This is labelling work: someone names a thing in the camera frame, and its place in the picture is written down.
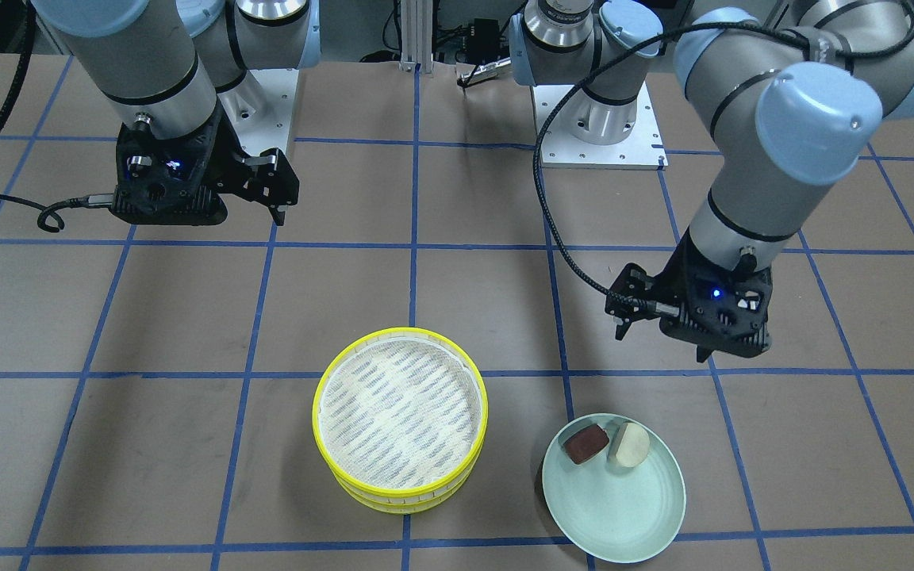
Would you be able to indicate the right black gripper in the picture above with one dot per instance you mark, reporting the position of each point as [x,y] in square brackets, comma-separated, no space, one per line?
[226,155]

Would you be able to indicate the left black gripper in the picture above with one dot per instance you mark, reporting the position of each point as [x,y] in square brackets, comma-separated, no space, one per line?
[673,277]

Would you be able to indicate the white steamed bun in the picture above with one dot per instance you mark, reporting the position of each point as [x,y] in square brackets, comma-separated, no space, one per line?
[630,446]

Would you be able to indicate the yellow top steamer layer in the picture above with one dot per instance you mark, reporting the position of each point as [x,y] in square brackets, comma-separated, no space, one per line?
[400,411]

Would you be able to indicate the yellow steamer layer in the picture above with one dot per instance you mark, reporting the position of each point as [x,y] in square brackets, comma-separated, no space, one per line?
[400,411]
[406,504]

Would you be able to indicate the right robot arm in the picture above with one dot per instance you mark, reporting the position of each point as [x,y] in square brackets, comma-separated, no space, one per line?
[196,122]

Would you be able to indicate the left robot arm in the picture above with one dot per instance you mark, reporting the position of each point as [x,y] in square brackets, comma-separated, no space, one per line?
[790,110]

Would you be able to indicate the yellow bottom steamer layer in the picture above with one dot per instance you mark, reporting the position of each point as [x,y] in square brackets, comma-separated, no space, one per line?
[406,504]

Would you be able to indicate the light green bowl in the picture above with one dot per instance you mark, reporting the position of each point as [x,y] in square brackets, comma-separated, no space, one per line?
[614,513]

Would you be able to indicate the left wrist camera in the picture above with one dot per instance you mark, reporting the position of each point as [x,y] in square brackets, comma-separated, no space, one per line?
[729,311]

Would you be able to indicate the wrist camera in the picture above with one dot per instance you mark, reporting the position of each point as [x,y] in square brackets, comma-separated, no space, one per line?
[729,311]
[163,182]

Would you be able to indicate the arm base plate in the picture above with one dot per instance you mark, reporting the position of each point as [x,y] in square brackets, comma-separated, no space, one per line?
[590,135]
[262,109]

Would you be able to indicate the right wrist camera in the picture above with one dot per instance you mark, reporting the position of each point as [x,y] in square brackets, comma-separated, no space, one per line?
[163,182]

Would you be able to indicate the aluminium frame post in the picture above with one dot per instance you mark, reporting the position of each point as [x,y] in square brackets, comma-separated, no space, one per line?
[417,36]

